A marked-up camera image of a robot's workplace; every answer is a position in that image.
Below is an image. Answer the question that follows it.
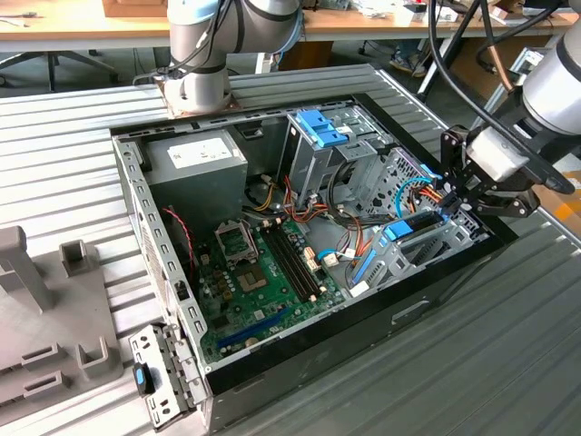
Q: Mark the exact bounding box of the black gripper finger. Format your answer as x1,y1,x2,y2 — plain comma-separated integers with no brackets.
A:
458,189,541,219
439,126,478,201

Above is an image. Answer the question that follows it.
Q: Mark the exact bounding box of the orange red power wire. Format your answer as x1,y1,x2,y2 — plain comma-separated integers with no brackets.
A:
408,185,459,216

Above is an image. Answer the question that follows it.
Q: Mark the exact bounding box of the blue data wire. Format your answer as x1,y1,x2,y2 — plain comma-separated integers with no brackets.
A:
392,177,444,220

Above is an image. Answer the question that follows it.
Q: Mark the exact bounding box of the hard disk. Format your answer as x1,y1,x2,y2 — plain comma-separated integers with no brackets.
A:
349,209,448,288

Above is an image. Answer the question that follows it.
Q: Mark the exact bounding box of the grey metal disk bay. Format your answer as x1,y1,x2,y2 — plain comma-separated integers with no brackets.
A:
347,209,494,292

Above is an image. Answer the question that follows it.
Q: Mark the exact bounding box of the labelled cardboard box orange stripe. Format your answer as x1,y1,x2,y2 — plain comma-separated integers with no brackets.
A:
535,170,581,233

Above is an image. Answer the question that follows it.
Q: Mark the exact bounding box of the perforated metal drive cage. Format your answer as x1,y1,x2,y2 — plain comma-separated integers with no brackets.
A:
362,145,448,222

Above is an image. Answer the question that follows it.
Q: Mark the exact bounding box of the person's foot with shoe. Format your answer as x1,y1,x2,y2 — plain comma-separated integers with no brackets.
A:
389,43,428,77

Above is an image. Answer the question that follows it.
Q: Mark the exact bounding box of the black stand pole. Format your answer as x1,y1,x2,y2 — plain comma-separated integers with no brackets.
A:
416,0,483,99

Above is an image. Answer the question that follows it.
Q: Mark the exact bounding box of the blue plastic drive latch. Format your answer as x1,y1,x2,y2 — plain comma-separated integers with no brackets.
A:
293,110,353,149

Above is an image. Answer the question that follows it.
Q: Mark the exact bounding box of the grey metal drive cage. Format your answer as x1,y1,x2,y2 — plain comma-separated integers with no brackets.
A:
279,102,391,214

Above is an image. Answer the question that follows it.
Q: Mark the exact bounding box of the white paper pile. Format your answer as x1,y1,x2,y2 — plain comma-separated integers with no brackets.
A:
351,0,400,20

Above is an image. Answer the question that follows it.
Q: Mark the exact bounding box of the black monitor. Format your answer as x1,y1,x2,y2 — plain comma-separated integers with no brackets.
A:
521,0,566,18

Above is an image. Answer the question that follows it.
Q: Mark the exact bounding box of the black RAM slot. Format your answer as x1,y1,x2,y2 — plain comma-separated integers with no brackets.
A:
270,224,317,300
276,223,322,296
281,221,328,292
264,226,311,303

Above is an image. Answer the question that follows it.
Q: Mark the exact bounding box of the open black PC case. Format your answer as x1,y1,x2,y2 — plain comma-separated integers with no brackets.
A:
110,93,519,432

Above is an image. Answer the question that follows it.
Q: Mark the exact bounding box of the thin metal locking lever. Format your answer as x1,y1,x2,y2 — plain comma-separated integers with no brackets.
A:
242,219,259,264

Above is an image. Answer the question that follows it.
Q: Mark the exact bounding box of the green motherboard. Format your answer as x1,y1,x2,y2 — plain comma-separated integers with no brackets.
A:
193,212,351,365

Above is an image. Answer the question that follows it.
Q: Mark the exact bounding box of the metal socket cover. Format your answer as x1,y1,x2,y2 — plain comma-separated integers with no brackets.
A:
214,219,259,265

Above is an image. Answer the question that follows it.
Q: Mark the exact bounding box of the CPU socket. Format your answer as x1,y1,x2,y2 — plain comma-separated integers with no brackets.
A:
234,263,270,293

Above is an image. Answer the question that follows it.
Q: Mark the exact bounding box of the grey power supply box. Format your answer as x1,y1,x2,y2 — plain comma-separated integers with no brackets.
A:
143,130,250,224

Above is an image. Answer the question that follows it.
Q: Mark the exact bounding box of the blue expansion slot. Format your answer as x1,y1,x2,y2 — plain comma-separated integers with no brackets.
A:
216,307,292,350

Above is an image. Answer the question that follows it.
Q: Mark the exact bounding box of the small brown cardboard box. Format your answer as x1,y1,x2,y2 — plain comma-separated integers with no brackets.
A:
102,0,168,18

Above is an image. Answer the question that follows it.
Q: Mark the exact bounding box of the long wooden desk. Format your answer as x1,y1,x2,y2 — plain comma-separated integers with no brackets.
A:
0,0,577,54

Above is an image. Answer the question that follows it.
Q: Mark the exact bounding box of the black office chair base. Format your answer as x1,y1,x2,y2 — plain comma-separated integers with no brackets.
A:
0,49,117,90

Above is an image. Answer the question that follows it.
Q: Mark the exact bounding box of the grey parts rack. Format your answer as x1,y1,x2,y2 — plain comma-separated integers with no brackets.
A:
0,225,124,412

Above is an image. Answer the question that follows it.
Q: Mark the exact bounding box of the orange black wire bundle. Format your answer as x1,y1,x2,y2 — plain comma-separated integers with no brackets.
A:
338,212,396,273

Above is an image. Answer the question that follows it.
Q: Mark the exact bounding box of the thick black wire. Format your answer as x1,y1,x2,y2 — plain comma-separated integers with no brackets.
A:
329,161,359,214

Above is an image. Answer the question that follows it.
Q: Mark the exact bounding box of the aluminium profile frame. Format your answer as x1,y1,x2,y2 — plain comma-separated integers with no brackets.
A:
471,45,548,133

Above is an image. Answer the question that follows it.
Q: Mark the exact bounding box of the red orange wire bundle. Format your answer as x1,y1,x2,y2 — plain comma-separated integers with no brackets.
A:
283,174,330,224

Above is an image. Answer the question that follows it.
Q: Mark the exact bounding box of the yellow black wire bundle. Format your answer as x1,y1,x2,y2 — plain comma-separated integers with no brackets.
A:
247,174,278,213

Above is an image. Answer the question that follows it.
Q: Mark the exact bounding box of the square brown base plate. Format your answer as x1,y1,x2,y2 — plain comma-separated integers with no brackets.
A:
153,75,242,121

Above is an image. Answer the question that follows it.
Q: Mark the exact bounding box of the red black fan wire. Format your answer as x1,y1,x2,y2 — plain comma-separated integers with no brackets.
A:
162,206,197,269

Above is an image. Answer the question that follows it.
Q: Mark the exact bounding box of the silver slot bracket cover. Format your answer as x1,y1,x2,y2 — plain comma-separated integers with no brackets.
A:
128,321,212,431

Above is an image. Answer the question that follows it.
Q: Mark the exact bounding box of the blue black bracket latch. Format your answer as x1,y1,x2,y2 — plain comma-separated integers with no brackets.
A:
132,362,155,395

